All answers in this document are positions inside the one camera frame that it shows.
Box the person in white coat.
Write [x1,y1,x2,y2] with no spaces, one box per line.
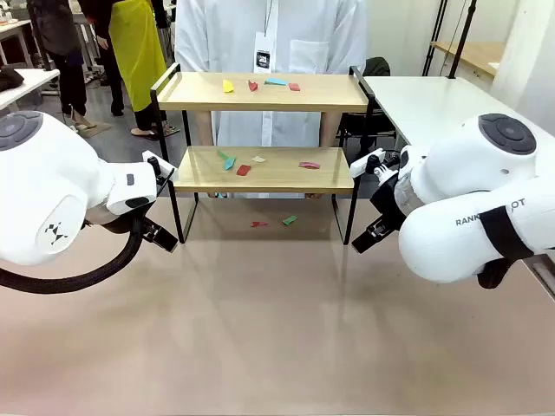
[174,0,369,200]

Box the person in dark clothes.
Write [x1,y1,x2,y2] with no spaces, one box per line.
[26,0,100,130]

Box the wooden background desk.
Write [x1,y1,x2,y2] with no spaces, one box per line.
[429,41,507,80]

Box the person in yellow apron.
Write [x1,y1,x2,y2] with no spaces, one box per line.
[80,0,171,142]

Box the thin dark lanyard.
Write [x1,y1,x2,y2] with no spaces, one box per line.
[263,0,278,34]

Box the small white side table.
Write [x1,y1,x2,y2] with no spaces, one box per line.
[0,68,61,112]

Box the black tripod stand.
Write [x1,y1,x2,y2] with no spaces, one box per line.
[422,0,450,77]

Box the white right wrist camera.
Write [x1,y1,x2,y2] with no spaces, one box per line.
[349,147,386,178]

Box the person's left forearm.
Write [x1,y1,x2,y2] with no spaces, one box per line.
[320,111,340,147]

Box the beige floor mat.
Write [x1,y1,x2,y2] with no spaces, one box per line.
[71,120,114,140]

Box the black and white name badge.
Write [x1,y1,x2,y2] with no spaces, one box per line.
[253,30,278,74]

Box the black bundle on table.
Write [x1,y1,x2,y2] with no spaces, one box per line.
[0,66,26,93]

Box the person's right forearm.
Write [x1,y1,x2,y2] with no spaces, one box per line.
[194,111,217,147]

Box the white background desk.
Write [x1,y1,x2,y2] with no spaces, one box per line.
[0,19,34,66]

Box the black light stand pole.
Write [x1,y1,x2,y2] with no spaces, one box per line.
[447,0,478,81]

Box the right arm black cable sleeve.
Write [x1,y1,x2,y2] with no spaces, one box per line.
[476,206,537,289]

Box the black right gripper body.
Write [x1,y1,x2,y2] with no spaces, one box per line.
[370,172,407,227]

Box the black office chair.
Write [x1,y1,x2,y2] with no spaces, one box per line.
[336,56,398,164]

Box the large white side table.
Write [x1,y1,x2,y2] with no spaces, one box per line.
[362,75,555,151]

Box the two-tier wooden black-framed shelf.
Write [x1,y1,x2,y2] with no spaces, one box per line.
[149,62,375,246]

